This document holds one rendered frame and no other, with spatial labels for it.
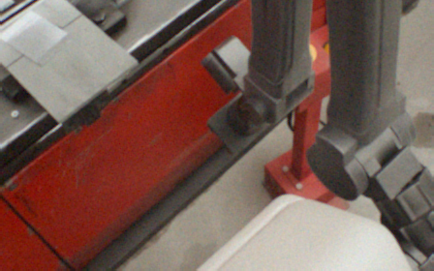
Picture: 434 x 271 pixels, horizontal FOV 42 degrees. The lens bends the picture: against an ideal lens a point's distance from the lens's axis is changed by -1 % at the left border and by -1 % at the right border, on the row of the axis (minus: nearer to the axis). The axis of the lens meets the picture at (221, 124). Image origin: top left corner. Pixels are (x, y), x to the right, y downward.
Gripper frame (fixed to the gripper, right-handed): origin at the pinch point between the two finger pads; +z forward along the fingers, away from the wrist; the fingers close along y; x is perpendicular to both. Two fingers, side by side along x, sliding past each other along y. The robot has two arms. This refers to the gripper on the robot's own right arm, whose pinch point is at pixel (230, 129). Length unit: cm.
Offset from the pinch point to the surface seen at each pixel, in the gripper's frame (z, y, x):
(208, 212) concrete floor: 102, -9, 19
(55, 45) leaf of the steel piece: 13.9, 11.3, -32.3
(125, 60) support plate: 10.7, 3.6, -21.8
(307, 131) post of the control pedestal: 55, -36, 15
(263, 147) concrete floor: 105, -41, 14
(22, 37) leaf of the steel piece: 19.1, 14.2, -38.9
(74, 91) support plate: 11.2, 14.4, -22.8
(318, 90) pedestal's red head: 28.5, -32.4, 6.4
